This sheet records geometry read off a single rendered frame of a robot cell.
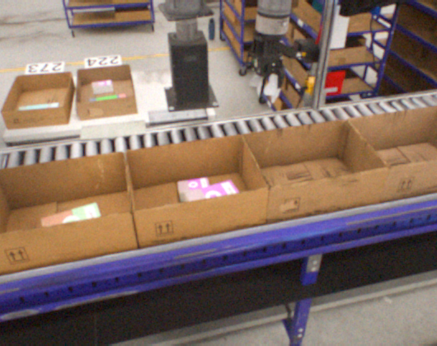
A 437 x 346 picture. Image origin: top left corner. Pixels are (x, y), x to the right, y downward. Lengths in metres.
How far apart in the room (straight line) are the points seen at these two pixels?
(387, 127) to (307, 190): 0.54
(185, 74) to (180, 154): 0.77
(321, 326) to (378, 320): 0.28
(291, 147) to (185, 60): 0.79
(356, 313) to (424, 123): 1.00
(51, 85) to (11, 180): 1.13
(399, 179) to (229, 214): 0.56
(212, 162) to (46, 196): 0.56
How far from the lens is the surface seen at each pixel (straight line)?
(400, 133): 1.77
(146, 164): 1.44
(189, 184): 1.42
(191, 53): 2.10
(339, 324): 2.24
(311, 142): 1.57
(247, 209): 1.26
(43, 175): 1.46
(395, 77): 3.70
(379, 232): 1.53
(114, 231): 1.22
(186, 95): 2.19
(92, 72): 2.50
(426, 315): 2.41
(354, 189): 1.38
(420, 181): 1.51
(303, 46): 2.09
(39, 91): 2.54
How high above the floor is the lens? 1.85
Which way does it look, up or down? 39 degrees down
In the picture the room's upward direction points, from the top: straight up
